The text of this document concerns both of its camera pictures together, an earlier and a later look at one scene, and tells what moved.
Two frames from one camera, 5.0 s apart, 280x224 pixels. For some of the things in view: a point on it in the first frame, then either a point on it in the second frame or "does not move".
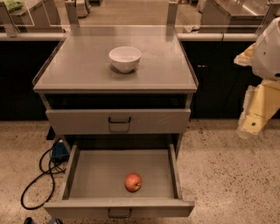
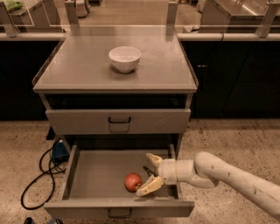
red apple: x=133 y=182 does not move
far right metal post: x=272 y=11 does not move
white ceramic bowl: x=125 y=59 does not move
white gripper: x=268 y=55 to x=167 y=171
